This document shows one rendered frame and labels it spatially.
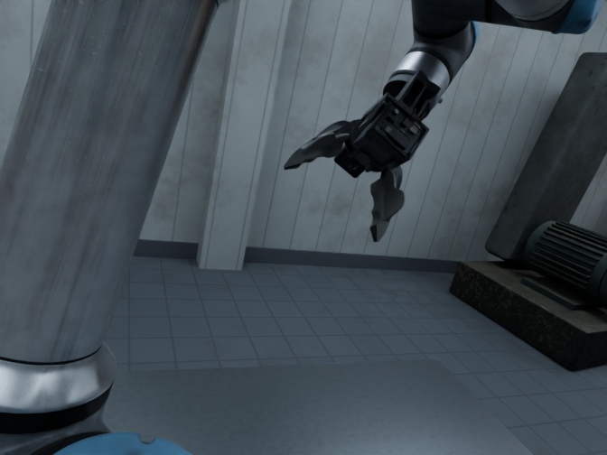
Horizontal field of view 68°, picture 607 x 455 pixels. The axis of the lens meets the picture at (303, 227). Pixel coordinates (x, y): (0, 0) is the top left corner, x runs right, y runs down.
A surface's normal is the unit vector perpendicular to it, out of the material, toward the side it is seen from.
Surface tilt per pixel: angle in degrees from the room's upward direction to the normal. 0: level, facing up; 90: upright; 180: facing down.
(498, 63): 90
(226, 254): 90
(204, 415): 0
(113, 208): 90
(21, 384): 43
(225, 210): 90
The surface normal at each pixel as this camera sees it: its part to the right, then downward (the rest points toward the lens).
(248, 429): 0.21, -0.94
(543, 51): 0.34, 0.34
